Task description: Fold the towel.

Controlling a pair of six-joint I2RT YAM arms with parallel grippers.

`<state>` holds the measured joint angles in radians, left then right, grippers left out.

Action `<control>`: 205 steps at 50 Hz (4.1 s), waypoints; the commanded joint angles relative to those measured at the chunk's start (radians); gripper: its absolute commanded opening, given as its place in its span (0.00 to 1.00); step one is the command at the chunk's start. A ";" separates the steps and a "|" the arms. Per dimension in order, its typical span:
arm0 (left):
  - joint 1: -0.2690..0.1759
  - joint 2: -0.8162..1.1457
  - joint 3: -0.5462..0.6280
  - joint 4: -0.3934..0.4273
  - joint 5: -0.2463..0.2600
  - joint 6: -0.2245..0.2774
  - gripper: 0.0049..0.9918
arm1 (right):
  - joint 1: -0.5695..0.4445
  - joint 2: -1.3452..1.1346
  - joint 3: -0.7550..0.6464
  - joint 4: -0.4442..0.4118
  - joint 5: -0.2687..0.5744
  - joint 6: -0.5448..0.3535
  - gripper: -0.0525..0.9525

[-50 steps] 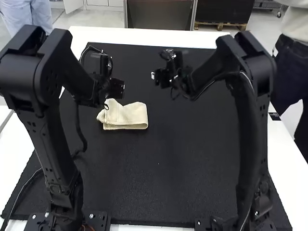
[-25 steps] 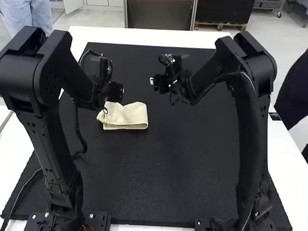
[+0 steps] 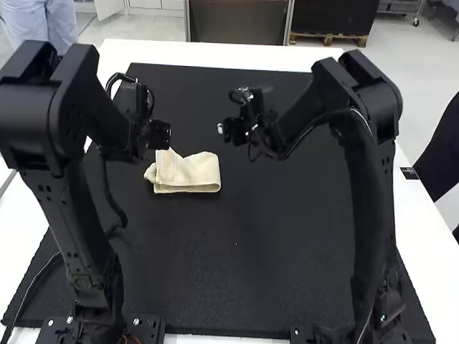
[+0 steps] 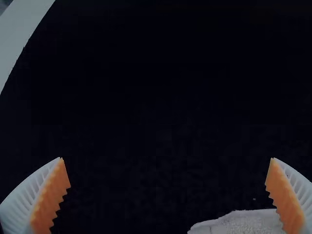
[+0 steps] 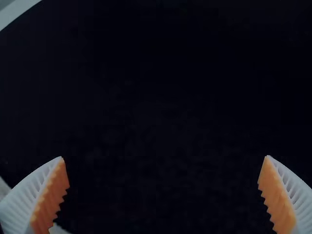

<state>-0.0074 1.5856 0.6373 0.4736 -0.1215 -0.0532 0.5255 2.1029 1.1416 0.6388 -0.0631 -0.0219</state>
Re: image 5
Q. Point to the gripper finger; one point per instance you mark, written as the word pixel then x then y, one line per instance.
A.
pixel 24 207
pixel 287 202

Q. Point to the black mat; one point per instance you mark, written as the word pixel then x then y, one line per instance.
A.
pixel 156 97

